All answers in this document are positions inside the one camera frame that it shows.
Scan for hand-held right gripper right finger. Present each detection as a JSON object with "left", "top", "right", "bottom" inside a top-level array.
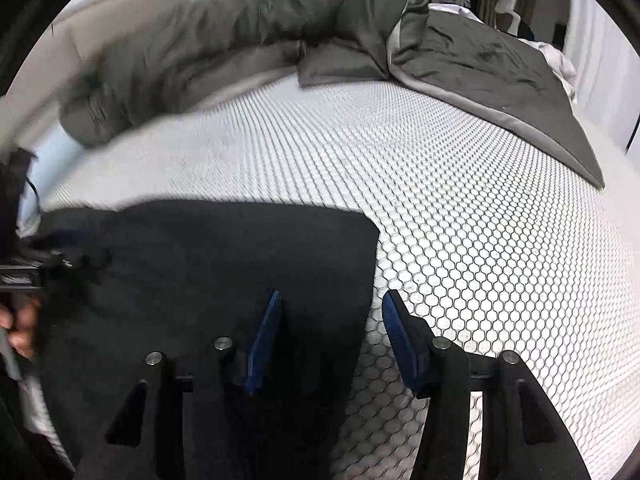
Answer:
[{"left": 381, "top": 289, "right": 593, "bottom": 480}]

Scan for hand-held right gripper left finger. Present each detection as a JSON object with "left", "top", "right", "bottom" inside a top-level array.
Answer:
[{"left": 105, "top": 288, "right": 285, "bottom": 480}]

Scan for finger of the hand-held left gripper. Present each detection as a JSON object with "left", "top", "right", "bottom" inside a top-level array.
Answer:
[{"left": 30, "top": 229, "right": 115, "bottom": 281}]

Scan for black pants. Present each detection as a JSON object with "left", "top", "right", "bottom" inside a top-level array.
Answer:
[{"left": 17, "top": 199, "right": 382, "bottom": 480}]

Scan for person's left hand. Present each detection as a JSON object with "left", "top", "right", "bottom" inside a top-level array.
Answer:
[{"left": 0, "top": 299, "right": 45, "bottom": 361}]

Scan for light blue pillow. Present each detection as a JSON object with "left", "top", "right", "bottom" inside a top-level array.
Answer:
[{"left": 14, "top": 122, "right": 87, "bottom": 228}]

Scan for white hexagon-pattern bed mattress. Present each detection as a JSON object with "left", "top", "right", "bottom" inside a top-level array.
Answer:
[{"left": 15, "top": 72, "right": 628, "bottom": 480}]

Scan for beige headboard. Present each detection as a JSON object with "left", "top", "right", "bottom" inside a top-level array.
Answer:
[{"left": 47, "top": 0, "right": 201, "bottom": 68}]

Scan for grey duvet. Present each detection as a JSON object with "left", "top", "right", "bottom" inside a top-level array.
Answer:
[{"left": 59, "top": 0, "right": 607, "bottom": 190}]

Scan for white cloth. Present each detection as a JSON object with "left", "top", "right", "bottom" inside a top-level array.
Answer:
[{"left": 536, "top": 41, "right": 580, "bottom": 105}]

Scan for white curtain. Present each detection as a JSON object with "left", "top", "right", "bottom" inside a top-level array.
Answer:
[{"left": 564, "top": 0, "right": 640, "bottom": 153}]

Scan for white chair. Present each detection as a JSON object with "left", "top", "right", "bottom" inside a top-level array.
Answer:
[{"left": 492, "top": 0, "right": 525, "bottom": 37}]

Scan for thin black cable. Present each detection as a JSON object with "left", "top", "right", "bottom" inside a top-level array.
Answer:
[{"left": 624, "top": 109, "right": 640, "bottom": 157}]

